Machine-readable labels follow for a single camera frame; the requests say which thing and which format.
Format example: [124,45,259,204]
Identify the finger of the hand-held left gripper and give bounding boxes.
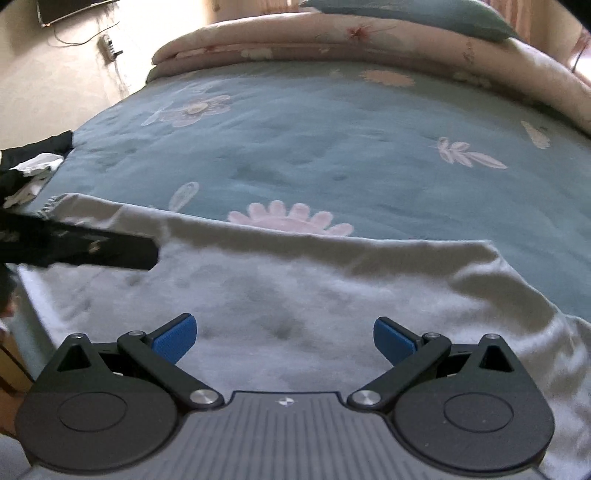
[44,222,161,273]

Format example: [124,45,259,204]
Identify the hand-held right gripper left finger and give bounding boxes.
[41,313,225,411]

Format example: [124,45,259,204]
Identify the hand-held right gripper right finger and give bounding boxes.
[347,316,527,411]

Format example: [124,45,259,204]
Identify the grey drawstring pants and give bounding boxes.
[16,193,591,480]

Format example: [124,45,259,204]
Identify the black and white clothes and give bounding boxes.
[0,130,75,209]

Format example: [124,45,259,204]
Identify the teal floral bed sheet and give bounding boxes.
[9,60,591,384]

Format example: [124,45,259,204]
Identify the pink floral folded quilt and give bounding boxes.
[147,9,591,125]

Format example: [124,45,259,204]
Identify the teal pillow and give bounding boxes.
[299,0,525,43]

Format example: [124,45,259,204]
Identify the pink patterned curtain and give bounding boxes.
[487,0,591,61]

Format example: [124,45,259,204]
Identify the thin black wall cable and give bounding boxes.
[51,25,114,48]

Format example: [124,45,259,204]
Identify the wall power strip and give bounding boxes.
[98,34,124,62]

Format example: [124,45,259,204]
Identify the black wall television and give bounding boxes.
[37,0,122,28]

